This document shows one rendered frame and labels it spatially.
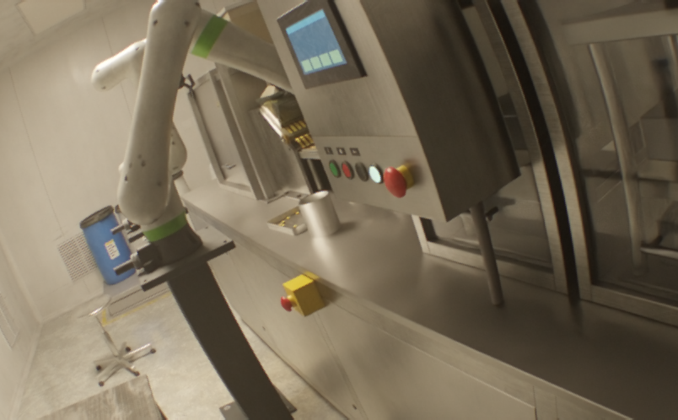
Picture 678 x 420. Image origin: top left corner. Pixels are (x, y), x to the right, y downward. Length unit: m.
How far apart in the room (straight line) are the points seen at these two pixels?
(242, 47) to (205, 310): 0.63
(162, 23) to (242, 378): 0.91
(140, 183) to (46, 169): 4.39
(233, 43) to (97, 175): 4.24
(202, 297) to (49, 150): 4.27
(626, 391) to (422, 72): 0.48
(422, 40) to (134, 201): 0.71
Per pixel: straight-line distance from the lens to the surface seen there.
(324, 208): 1.51
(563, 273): 0.82
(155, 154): 1.19
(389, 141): 0.76
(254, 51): 1.36
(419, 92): 0.70
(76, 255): 5.60
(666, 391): 0.62
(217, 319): 1.44
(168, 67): 1.19
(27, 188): 5.60
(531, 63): 0.69
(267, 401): 1.56
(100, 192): 5.51
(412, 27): 0.71
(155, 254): 1.40
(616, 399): 0.62
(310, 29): 0.82
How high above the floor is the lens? 1.23
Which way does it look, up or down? 13 degrees down
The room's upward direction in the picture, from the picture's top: 22 degrees counter-clockwise
